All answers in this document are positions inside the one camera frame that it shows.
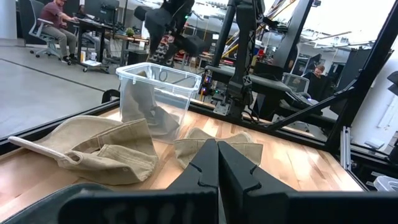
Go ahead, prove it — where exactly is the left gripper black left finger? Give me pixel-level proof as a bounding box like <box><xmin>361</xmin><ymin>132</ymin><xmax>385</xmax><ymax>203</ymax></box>
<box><xmin>58</xmin><ymin>138</ymin><xmax>220</xmax><ymax>224</ymax></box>

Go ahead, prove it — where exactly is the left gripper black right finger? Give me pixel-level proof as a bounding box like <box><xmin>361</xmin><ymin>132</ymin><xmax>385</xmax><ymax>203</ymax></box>
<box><xmin>218</xmin><ymin>141</ymin><xmax>398</xmax><ymax>224</ymax></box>

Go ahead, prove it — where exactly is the large tan cotton hat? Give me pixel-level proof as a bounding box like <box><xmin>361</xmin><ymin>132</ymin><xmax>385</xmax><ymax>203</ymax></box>
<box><xmin>8</xmin><ymin>114</ymin><xmax>159</xmax><ymax>187</ymax></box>

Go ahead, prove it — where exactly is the silver aluminium extrusion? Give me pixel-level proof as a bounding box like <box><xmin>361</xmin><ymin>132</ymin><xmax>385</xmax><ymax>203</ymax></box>
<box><xmin>340</xmin><ymin>126</ymin><xmax>353</xmax><ymax>171</ymax></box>

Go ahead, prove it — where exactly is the grey cap in bin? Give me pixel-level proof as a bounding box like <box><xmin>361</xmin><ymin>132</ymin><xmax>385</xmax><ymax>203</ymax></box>
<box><xmin>121</xmin><ymin>70</ymin><xmax>181</xmax><ymax>139</ymax></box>

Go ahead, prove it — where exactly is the grey mesh office chair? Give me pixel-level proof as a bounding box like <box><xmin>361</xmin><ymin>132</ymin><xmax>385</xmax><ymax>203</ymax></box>
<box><xmin>281</xmin><ymin>72</ymin><xmax>312</xmax><ymax>98</ymax></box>

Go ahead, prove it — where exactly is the person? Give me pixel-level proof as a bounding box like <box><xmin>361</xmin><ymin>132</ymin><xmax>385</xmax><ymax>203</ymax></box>
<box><xmin>303</xmin><ymin>64</ymin><xmax>335</xmax><ymax>102</ymax></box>
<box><xmin>75</xmin><ymin>4</ymin><xmax>113</xmax><ymax>62</ymax></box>
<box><xmin>39</xmin><ymin>0</ymin><xmax>79</xmax><ymax>65</ymax></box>

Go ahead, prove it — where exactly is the white plastic container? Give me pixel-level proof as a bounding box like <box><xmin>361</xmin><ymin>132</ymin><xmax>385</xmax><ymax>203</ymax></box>
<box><xmin>373</xmin><ymin>175</ymin><xmax>398</xmax><ymax>192</ymax></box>

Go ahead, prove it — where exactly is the wooden desk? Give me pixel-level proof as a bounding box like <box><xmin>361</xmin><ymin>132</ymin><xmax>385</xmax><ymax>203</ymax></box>
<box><xmin>113</xmin><ymin>32</ymin><xmax>150</xmax><ymax>66</ymax></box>

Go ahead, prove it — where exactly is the black bulky equipment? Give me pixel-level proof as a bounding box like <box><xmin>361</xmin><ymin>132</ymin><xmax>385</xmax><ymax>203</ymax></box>
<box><xmin>133</xmin><ymin>0</ymin><xmax>206</xmax><ymax>65</ymax></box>

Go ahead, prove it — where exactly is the black office desk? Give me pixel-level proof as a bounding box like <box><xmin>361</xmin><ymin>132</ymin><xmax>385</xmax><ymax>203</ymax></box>
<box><xmin>73</xmin><ymin>17</ymin><xmax>114</xmax><ymax>74</ymax></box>

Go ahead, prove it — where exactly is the black computer monitor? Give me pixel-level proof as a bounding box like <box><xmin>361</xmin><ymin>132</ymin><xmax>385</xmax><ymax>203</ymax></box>
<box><xmin>83</xmin><ymin>0</ymin><xmax>121</xmax><ymax>23</ymax></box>

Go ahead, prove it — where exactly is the silver metal bracket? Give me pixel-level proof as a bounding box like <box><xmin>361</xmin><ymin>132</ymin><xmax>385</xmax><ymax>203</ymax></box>
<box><xmin>213</xmin><ymin>101</ymin><xmax>231</xmax><ymax>116</ymax></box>

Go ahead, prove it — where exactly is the black metal rig frame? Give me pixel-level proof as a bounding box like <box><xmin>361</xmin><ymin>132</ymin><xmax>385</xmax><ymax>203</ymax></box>
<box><xmin>0</xmin><ymin>0</ymin><xmax>398</xmax><ymax>194</ymax></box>

